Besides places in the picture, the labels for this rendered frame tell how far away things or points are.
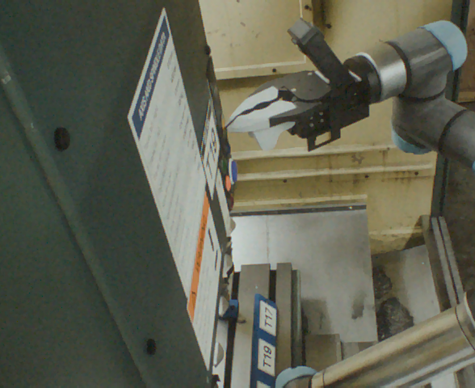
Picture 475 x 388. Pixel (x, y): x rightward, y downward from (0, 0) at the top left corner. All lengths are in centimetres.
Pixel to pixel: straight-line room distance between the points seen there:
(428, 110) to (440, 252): 96
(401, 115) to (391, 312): 102
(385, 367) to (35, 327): 58
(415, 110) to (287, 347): 78
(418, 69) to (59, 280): 64
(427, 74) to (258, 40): 70
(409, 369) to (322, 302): 95
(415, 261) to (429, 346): 115
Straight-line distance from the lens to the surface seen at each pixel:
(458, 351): 85
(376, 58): 86
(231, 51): 155
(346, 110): 87
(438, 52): 91
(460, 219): 308
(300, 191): 184
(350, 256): 184
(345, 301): 180
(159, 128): 50
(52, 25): 33
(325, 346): 173
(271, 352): 149
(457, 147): 91
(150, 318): 45
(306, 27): 78
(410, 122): 95
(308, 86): 82
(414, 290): 193
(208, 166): 68
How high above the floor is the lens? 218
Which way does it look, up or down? 42 degrees down
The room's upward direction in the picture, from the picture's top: 11 degrees counter-clockwise
